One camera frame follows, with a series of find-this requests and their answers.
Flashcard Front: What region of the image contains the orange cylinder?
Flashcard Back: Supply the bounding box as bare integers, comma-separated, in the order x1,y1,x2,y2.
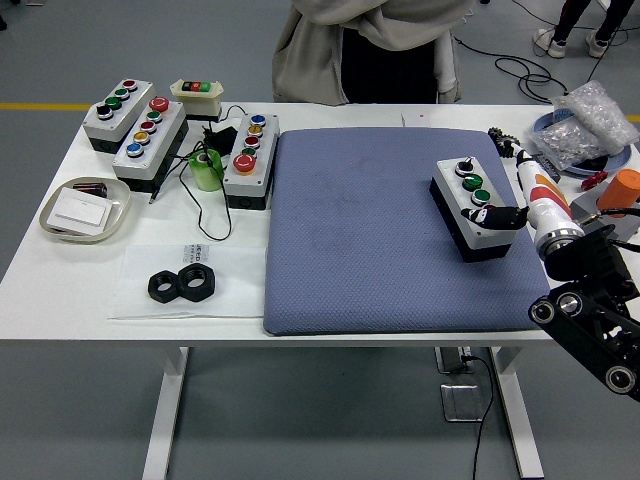
597,168,640,219

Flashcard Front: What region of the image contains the grey block holder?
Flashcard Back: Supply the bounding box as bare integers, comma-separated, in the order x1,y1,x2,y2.
569,192,640,242

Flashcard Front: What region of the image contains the cream switch box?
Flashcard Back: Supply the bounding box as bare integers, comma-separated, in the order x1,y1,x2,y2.
169,78,225,123

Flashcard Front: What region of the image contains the black power adapter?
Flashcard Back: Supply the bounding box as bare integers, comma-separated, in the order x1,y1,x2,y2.
202,125,240,154

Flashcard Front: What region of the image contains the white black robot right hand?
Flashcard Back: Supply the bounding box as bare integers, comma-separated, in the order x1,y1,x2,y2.
459,147,577,237

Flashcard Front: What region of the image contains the black power cable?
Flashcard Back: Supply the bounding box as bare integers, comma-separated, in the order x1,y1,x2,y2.
462,353,496,480

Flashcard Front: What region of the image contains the clear printed plastic bag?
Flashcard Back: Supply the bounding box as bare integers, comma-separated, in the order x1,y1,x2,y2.
107,243,269,321

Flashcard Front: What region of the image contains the black toothed gear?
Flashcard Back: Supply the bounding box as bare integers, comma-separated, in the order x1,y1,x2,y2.
487,125,522,159

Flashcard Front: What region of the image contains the white table leg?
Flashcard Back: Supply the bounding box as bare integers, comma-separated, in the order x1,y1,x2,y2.
489,346,546,480
141,346,191,480

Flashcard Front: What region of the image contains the clear bag of metal parts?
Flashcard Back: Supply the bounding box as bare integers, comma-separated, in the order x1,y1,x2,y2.
524,119,612,172

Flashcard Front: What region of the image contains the dark small cartridge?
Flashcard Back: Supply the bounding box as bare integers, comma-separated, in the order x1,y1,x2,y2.
72,182,109,199

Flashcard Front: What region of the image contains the white wall switch plate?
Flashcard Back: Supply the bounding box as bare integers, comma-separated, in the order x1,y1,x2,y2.
47,187,114,229

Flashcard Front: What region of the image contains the person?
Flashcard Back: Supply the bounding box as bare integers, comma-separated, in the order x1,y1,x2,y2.
272,0,474,107
531,0,636,60

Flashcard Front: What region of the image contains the thin black adapter cord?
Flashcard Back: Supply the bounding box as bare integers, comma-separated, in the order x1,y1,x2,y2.
148,103,250,241

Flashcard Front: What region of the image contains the black floor cable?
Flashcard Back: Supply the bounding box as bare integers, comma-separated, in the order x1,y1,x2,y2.
449,29,571,105

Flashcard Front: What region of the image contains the large black hex nut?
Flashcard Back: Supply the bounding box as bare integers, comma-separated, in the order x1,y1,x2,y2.
177,263,217,301
146,269,182,303

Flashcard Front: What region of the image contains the bubble wrap bag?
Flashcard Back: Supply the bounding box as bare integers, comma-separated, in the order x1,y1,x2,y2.
552,79,640,151

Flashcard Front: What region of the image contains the white rounded dish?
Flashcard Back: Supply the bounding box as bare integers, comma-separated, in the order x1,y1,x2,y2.
38,176,132,245

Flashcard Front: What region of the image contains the green tape roll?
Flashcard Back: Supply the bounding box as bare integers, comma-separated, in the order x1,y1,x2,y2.
188,148,224,193

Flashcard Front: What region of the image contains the blue-grey textured mat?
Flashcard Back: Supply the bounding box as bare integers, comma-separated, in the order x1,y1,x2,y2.
262,127,554,337

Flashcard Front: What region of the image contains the small red plastic part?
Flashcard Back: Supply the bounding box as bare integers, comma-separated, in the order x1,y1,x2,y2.
579,170,610,191

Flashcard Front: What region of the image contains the pale blue plate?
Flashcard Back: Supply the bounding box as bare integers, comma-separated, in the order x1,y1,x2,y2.
530,110,634,177

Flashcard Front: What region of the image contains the four-button control box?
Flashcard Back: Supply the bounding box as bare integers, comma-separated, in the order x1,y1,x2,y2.
429,157,527,265
81,78,157,156

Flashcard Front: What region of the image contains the five-button box, red mushroom button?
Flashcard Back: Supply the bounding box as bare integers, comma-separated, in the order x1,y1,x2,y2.
221,113,281,211
110,96,190,195

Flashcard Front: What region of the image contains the metal floor outlet plate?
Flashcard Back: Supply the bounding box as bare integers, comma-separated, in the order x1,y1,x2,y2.
439,382,485,424

